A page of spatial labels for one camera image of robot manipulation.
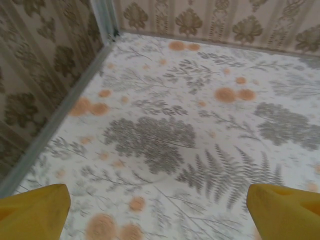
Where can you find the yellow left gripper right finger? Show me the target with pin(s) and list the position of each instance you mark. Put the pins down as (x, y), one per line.
(287, 215)

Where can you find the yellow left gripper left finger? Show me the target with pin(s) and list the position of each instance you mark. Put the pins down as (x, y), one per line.
(32, 215)

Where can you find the aluminium table edge rail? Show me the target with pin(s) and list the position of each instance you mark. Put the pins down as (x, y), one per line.
(62, 112)

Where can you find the aluminium frame post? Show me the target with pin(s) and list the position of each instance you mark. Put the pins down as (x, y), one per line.
(105, 20)

